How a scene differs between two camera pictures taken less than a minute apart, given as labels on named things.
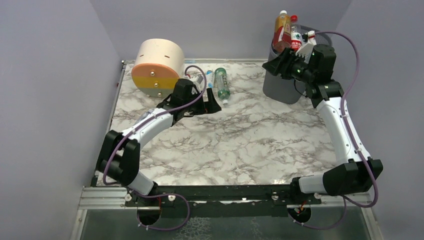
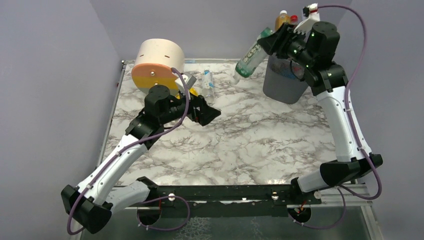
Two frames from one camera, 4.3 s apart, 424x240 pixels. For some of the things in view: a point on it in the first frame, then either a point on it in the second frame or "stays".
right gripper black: (284, 64) → (276, 42)
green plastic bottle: (223, 90) → (253, 59)
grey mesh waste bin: (286, 91) stays
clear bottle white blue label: (210, 79) stays
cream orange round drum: (159, 63) stays
